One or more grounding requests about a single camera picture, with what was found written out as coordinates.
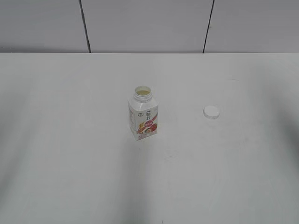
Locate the white yili yogurt bottle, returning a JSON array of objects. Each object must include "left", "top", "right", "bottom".
[{"left": 128, "top": 86, "right": 158, "bottom": 140}]

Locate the white round bottle cap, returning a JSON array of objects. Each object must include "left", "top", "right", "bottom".
[{"left": 203, "top": 105, "right": 220, "bottom": 119}]

